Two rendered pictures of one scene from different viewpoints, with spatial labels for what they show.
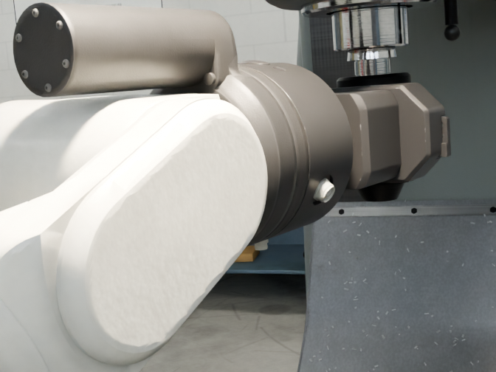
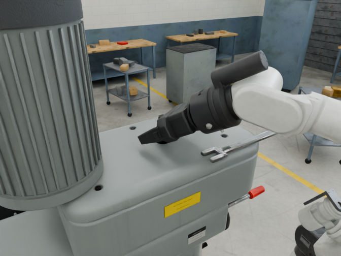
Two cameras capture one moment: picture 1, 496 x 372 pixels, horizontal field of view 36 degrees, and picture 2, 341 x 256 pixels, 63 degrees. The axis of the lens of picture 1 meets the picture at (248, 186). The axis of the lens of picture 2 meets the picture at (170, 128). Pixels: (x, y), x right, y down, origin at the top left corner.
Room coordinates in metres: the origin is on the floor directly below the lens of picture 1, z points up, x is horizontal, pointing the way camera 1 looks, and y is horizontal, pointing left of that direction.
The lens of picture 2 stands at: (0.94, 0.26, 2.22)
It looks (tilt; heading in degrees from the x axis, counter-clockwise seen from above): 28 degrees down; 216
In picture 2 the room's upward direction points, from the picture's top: straight up
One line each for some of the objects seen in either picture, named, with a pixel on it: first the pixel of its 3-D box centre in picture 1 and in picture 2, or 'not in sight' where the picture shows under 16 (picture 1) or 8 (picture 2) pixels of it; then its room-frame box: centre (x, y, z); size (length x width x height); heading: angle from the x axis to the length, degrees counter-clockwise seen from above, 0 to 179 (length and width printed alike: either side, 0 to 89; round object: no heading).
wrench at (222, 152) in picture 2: not in sight; (248, 141); (0.39, 0.08, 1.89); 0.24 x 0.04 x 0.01; 158
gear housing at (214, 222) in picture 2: not in sight; (149, 213); (0.54, -0.10, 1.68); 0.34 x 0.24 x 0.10; 158
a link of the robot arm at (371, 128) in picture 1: (300, 146); not in sight; (0.43, -0.03, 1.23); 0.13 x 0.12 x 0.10; 53
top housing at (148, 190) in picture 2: not in sight; (158, 169); (0.51, -0.09, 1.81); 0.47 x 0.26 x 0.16; 158
